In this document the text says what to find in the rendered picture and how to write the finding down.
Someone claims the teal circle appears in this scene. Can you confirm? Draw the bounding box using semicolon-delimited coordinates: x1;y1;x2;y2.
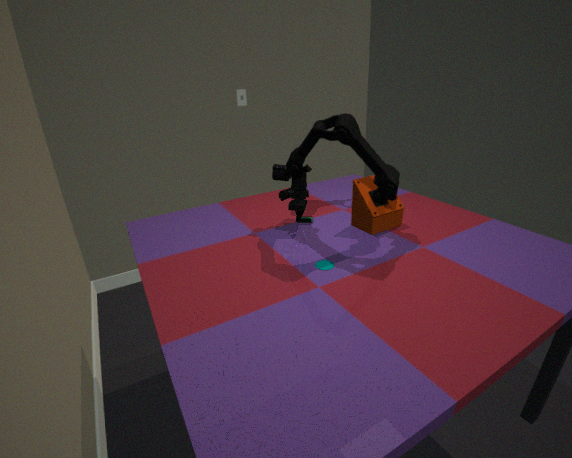
315;260;335;270

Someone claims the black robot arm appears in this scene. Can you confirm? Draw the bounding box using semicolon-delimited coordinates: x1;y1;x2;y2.
272;113;400;207

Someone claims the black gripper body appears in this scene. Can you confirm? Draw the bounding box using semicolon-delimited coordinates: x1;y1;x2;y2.
288;182;309;211

